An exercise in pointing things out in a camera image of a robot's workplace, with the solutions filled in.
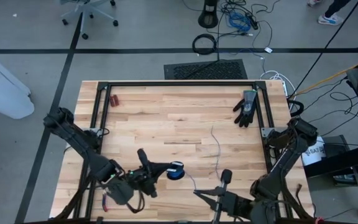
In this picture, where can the white paper label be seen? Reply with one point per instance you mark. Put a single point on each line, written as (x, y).
(315, 154)

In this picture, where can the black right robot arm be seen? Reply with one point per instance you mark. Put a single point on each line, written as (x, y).
(291, 155)

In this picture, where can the small white adapter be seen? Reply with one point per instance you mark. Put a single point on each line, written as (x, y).
(268, 49)

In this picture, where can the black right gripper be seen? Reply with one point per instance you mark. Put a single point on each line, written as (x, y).
(232, 202)

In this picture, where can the small red object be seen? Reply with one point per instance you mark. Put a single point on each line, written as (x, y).
(114, 100)

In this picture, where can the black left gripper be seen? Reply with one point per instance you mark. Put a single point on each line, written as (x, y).
(145, 179)

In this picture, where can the person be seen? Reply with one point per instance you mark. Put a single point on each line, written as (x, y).
(336, 7)

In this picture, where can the black floor stand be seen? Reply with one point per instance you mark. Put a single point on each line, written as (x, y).
(208, 15)

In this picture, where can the person's sneaker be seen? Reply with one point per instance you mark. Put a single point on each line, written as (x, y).
(329, 20)
(314, 2)

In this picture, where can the black power adapter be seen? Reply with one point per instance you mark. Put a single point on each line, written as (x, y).
(253, 21)

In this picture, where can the black equipment stand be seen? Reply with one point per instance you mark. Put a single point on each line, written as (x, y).
(346, 158)

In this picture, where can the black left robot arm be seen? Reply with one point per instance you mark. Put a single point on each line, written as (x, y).
(82, 146)

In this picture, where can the black work glove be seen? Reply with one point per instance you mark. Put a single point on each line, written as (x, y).
(245, 109)

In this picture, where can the grey office chair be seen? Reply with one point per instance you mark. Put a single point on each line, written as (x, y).
(87, 9)

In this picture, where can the silver mounting bracket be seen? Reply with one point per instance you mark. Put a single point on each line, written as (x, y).
(93, 130)
(266, 131)

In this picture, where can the black floor mat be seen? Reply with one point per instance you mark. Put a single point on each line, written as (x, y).
(205, 70)

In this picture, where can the black computer box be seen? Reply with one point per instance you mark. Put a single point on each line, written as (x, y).
(337, 146)

